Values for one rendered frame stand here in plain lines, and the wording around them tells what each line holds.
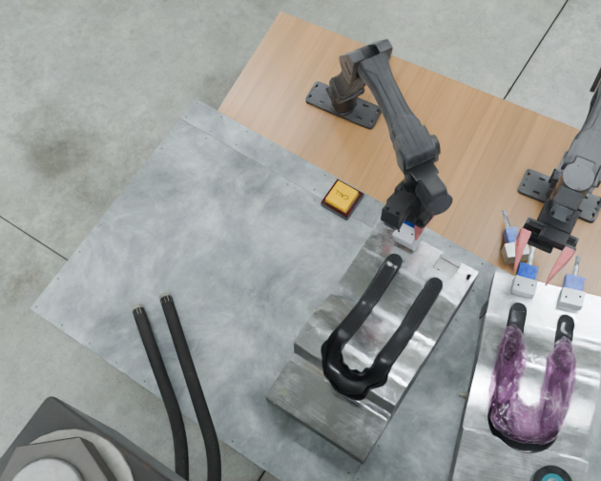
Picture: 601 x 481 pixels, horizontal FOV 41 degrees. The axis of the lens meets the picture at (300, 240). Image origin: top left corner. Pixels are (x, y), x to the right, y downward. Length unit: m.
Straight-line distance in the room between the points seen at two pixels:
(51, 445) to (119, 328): 1.36
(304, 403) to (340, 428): 0.10
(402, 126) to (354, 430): 0.67
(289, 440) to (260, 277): 0.40
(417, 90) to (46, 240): 1.52
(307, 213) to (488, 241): 0.45
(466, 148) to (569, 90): 1.16
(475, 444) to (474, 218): 0.58
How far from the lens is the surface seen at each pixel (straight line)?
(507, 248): 1.98
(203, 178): 2.12
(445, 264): 1.93
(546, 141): 2.18
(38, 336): 2.98
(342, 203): 2.01
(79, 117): 3.28
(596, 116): 1.73
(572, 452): 1.87
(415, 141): 1.67
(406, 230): 1.86
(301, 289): 1.97
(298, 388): 1.85
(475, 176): 2.11
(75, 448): 0.67
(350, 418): 1.83
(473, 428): 1.83
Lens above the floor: 2.67
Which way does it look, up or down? 68 degrees down
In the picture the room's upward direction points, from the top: 10 degrees counter-clockwise
